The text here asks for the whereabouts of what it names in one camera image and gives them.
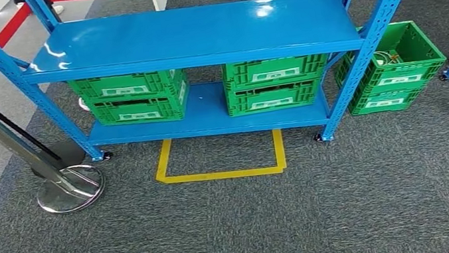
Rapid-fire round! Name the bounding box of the chrome barrier stanchion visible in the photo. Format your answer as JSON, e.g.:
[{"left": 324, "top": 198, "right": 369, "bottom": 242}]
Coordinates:
[{"left": 0, "top": 61, "right": 110, "bottom": 224}]

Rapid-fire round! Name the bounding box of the white cable coil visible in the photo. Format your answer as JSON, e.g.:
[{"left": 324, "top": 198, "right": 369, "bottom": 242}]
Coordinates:
[{"left": 373, "top": 47, "right": 404, "bottom": 69}]

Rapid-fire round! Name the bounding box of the green plastic crate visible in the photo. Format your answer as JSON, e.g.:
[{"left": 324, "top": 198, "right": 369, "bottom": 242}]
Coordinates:
[
  {"left": 346, "top": 82, "right": 428, "bottom": 119},
  {"left": 224, "top": 76, "right": 327, "bottom": 118},
  {"left": 327, "top": 15, "right": 449, "bottom": 104},
  {"left": 220, "top": 48, "right": 333, "bottom": 95},
  {"left": 67, "top": 63, "right": 191, "bottom": 112},
  {"left": 87, "top": 84, "right": 195, "bottom": 135}
]

